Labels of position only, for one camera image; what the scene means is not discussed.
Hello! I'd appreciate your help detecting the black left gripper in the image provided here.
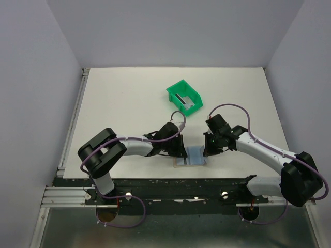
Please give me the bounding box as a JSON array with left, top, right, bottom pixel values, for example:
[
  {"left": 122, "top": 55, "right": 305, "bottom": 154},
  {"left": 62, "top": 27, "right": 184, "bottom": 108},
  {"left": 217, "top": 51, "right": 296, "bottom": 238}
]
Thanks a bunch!
[{"left": 162, "top": 135, "right": 188, "bottom": 158}]

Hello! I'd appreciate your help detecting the green plastic bin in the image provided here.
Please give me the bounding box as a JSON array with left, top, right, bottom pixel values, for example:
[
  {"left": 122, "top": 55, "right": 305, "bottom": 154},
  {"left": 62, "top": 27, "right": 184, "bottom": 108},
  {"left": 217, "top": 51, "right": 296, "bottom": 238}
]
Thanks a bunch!
[{"left": 166, "top": 80, "right": 203, "bottom": 117}]

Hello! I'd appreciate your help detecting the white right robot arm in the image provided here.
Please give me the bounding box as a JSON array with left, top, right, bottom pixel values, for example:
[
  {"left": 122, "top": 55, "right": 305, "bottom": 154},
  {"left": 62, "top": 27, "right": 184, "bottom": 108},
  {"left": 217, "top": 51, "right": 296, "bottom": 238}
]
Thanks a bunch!
[{"left": 203, "top": 114, "right": 323, "bottom": 207}]

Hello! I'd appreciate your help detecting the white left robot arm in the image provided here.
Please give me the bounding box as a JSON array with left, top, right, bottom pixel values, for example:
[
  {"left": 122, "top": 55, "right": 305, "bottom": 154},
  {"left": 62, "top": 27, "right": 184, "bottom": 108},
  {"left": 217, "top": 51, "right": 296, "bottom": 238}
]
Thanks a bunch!
[{"left": 77, "top": 122, "right": 188, "bottom": 204}]

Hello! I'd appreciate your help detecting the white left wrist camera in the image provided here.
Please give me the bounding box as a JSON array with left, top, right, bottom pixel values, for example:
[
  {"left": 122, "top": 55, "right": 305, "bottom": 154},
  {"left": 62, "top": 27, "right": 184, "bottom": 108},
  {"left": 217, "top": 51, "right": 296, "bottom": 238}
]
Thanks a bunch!
[{"left": 170, "top": 120, "right": 185, "bottom": 130}]

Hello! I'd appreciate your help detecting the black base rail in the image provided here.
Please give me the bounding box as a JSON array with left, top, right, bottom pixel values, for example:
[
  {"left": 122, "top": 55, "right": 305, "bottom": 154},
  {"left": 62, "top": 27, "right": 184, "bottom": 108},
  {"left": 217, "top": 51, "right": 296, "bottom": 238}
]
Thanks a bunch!
[{"left": 53, "top": 178, "right": 268, "bottom": 216}]

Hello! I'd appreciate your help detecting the aluminium frame rail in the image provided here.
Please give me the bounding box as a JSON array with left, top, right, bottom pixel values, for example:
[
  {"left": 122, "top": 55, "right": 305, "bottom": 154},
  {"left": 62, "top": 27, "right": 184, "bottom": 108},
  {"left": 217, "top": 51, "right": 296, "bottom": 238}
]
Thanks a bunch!
[{"left": 41, "top": 187, "right": 94, "bottom": 208}]

